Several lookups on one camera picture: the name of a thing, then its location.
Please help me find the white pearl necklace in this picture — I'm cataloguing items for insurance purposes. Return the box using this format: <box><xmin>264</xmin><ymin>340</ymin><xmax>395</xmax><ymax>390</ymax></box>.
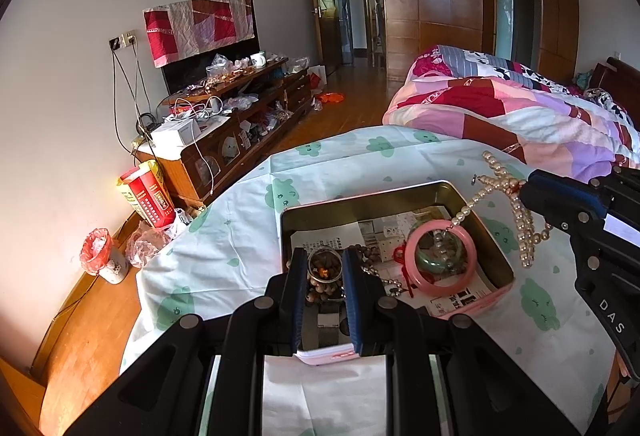
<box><xmin>448</xmin><ymin>150</ymin><xmax>554</xmax><ymax>269</ymax></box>

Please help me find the pink bangle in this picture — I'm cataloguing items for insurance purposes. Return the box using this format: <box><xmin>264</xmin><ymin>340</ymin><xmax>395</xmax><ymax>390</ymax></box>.
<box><xmin>405</xmin><ymin>218</ymin><xmax>477</xmax><ymax>296</ymax></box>

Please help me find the green jade bangle red cord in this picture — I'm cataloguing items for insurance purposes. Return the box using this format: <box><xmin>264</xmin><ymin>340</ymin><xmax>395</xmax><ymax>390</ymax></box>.
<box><xmin>391</xmin><ymin>227</ymin><xmax>467</xmax><ymax>300</ymax></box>

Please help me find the gold bead chain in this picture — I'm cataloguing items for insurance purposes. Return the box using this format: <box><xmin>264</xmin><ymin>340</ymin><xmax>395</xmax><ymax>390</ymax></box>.
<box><xmin>359</xmin><ymin>262</ymin><xmax>407</xmax><ymax>296</ymax></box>

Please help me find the brown wooden bead bracelet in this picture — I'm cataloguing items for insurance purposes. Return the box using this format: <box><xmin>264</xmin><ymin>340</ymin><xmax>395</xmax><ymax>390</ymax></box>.
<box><xmin>304</xmin><ymin>242</ymin><xmax>381</xmax><ymax>306</ymax></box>

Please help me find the pink patchwork quilt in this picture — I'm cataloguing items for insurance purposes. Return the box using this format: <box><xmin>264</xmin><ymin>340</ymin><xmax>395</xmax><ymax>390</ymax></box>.
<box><xmin>382</xmin><ymin>45</ymin><xmax>639</xmax><ymax>182</ymax></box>

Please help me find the dark wooden headboard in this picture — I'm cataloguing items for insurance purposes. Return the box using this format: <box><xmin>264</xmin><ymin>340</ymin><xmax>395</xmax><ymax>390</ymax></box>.
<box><xmin>589</xmin><ymin>57</ymin><xmax>640</xmax><ymax>127</ymax></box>

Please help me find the printed paper sheet in tin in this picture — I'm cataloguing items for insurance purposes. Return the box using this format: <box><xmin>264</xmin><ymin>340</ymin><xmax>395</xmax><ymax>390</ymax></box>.
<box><xmin>291</xmin><ymin>205</ymin><xmax>496</xmax><ymax>318</ymax></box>

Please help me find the crumpled clear plastic bag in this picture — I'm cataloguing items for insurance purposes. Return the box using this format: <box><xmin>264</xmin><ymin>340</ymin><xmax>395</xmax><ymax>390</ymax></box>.
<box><xmin>125</xmin><ymin>219</ymin><xmax>188</xmax><ymax>268</ymax></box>

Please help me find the pink Genji tin box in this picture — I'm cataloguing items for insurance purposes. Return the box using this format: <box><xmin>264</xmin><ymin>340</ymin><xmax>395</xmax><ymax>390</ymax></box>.
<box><xmin>280</xmin><ymin>180</ymin><xmax>518</xmax><ymax>366</ymax></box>

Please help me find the cloud print white tablecloth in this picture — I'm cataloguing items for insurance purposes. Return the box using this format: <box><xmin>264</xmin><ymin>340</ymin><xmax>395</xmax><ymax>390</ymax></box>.
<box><xmin>122</xmin><ymin>126</ymin><xmax>614</xmax><ymax>435</ymax></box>

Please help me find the red yellow carton box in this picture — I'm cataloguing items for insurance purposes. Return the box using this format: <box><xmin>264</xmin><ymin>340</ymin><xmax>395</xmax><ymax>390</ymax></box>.
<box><xmin>116</xmin><ymin>160</ymin><xmax>176</xmax><ymax>229</ymax></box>

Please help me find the orange object on floor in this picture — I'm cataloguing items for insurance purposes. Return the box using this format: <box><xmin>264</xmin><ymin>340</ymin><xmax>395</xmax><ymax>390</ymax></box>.
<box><xmin>318</xmin><ymin>92</ymin><xmax>345</xmax><ymax>104</ymax></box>

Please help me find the wooden TV cabinet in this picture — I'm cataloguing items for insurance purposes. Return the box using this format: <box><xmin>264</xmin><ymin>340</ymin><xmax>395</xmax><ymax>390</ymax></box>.
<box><xmin>134</xmin><ymin>60</ymin><xmax>312</xmax><ymax>208</ymax></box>

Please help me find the white box on cabinet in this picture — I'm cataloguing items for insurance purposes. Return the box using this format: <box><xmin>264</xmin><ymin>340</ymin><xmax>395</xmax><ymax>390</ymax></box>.
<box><xmin>151</xmin><ymin>118</ymin><xmax>201</xmax><ymax>148</ymax></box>

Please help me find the black television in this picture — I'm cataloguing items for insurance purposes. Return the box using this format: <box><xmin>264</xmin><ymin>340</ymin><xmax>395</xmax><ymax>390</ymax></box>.
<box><xmin>160</xmin><ymin>8</ymin><xmax>259</xmax><ymax>94</ymax></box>

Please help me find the white mug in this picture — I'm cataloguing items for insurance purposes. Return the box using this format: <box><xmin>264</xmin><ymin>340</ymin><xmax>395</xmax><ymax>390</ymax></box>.
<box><xmin>250</xmin><ymin>52</ymin><xmax>267</xmax><ymax>69</ymax></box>

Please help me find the red pink patchwork cloth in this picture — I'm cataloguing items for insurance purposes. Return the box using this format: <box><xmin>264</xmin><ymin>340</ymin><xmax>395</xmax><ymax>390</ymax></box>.
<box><xmin>143</xmin><ymin>0</ymin><xmax>256</xmax><ymax>69</ymax></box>

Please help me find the wall power socket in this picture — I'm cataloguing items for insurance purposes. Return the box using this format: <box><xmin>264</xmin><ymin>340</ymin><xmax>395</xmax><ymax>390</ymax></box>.
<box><xmin>108</xmin><ymin>31</ymin><xmax>136</xmax><ymax>52</ymax></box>

